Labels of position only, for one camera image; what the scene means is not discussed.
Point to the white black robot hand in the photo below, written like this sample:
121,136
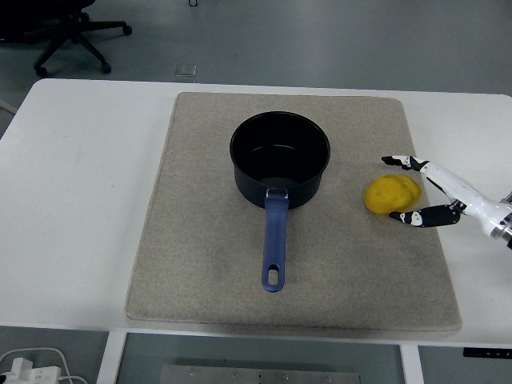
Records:
460,188

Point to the black table control panel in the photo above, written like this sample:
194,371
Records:
484,353

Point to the white table leg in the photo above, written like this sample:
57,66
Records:
110,360
412,366

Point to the beige fabric mat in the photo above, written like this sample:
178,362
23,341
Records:
200,240

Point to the grey metal plate with screws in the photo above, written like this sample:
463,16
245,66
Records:
260,376

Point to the metal floor outlet cover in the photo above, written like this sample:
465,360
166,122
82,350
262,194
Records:
186,70

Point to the black office chair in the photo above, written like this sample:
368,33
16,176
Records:
68,28

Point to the white power strip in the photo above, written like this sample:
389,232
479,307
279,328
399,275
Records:
28,372

